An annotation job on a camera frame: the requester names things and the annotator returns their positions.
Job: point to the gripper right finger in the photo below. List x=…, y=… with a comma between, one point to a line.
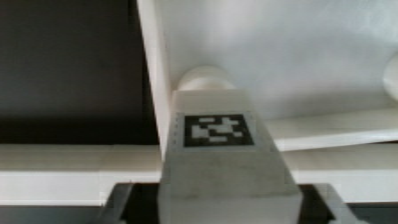
x=323, y=209

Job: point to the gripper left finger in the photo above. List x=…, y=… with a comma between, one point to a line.
x=110, y=215

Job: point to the white L-shaped obstacle fence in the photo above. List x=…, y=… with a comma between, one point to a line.
x=64, y=174

